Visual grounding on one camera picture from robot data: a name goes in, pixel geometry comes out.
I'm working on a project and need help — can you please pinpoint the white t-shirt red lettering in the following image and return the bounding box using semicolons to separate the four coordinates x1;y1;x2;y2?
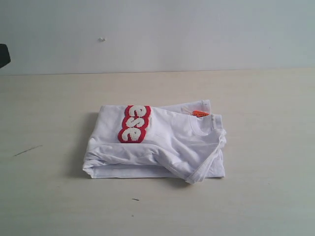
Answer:
83;100;226;184

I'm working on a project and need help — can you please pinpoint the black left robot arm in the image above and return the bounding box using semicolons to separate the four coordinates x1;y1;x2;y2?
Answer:
0;44;11;68

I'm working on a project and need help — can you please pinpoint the orange loop tag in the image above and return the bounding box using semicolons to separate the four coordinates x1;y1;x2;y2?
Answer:
192;110;210;118

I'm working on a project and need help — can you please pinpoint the small white wall hook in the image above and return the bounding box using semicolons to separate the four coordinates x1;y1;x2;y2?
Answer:
98;37;106;42

